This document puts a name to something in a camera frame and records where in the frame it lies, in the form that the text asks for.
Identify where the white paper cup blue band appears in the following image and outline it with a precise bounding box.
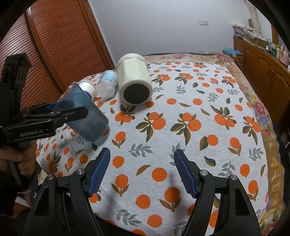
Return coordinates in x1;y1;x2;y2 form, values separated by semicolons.
79;81;97;100

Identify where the blue translucent plastic cup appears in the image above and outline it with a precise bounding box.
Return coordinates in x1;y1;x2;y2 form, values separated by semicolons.
49;82;109;142

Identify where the cardboard box with clutter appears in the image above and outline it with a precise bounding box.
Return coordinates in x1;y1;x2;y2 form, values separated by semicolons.
243;29;268;48

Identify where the cream faceted thermos mug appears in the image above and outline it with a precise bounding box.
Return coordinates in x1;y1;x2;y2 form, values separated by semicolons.
117;53;153;105

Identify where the floral patterned quilt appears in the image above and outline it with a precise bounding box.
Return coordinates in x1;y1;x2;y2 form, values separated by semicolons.
144;53;289;235

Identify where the person's left hand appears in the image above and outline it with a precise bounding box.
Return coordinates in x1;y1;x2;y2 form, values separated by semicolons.
0;141;37;176

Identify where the white wall switch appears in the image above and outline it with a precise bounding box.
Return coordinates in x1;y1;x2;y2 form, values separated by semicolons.
199;20;209;26

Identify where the orange print bed sheet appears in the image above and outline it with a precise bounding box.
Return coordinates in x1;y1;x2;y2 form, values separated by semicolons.
36;63;268;235

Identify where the wooden sideboard cabinet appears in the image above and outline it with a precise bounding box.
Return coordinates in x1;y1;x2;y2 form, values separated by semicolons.
233;37;289;130

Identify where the blue plastic bag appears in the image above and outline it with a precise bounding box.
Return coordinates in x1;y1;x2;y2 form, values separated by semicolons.
223;47;242;56

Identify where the pink kettle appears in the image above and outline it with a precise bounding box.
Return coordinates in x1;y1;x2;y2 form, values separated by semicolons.
280;45;289;64

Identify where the clear plastic cup blue label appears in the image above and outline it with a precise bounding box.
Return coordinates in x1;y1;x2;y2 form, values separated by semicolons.
96;70;118;99

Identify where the brown louvered wardrobe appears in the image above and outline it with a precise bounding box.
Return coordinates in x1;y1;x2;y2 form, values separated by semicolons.
1;1;114;108

